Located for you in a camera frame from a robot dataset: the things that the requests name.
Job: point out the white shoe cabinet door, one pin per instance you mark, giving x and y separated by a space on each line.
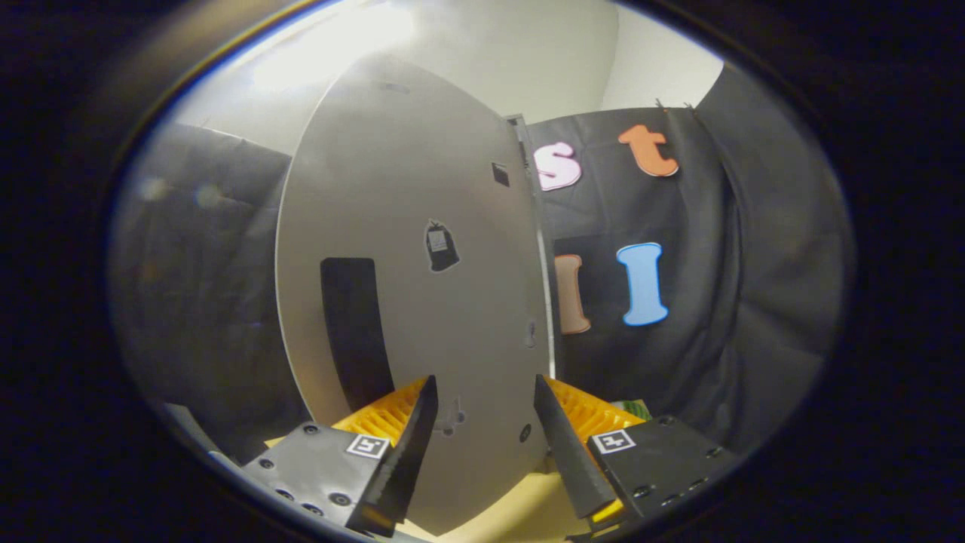
392 166

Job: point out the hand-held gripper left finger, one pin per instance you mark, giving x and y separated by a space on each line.
407 460

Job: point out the ceiling light panel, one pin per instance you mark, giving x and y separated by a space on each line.
332 45

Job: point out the green striped object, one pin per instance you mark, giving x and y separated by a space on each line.
633 409

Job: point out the black backdrop cloth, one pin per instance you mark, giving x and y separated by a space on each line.
754 264

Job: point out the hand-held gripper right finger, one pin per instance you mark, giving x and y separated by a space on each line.
569 460

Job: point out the grey shoe cabinet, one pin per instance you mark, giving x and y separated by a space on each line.
539 226

